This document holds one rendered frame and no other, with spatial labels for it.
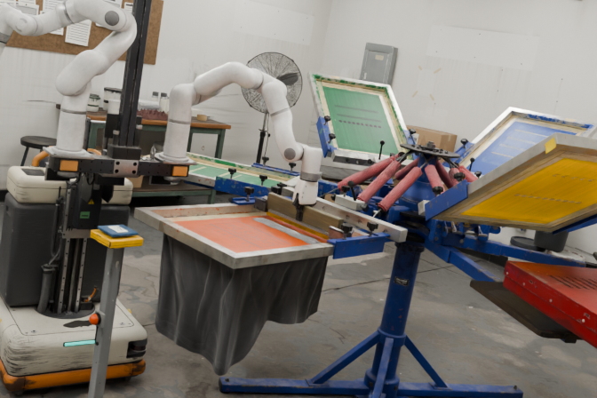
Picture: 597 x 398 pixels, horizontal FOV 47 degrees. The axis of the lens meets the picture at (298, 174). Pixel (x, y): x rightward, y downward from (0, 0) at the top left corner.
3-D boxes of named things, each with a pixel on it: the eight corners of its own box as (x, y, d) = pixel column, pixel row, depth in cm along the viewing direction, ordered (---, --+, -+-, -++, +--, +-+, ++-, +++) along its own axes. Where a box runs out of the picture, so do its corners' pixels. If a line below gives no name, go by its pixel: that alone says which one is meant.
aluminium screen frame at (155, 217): (233, 269, 218) (234, 258, 217) (133, 217, 256) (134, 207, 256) (381, 248, 275) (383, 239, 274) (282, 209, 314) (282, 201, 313)
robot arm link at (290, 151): (273, 114, 281) (290, 163, 282) (264, 115, 268) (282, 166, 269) (291, 107, 279) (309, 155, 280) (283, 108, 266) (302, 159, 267)
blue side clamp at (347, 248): (334, 259, 252) (337, 241, 251) (323, 255, 255) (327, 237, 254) (383, 252, 274) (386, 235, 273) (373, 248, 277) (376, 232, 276)
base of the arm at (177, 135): (151, 152, 292) (156, 116, 290) (178, 154, 299) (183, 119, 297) (166, 160, 280) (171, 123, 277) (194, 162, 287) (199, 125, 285)
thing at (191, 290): (219, 378, 236) (240, 260, 228) (147, 328, 266) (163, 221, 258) (226, 377, 238) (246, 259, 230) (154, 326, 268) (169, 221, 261)
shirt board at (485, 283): (640, 362, 224) (647, 338, 222) (536, 356, 212) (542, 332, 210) (447, 239, 349) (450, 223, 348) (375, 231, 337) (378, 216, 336)
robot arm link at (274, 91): (231, 72, 274) (242, 73, 288) (250, 122, 275) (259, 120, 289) (268, 57, 270) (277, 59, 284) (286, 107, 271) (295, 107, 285)
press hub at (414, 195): (386, 421, 331) (443, 149, 308) (327, 386, 357) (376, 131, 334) (430, 401, 359) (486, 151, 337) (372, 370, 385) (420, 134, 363)
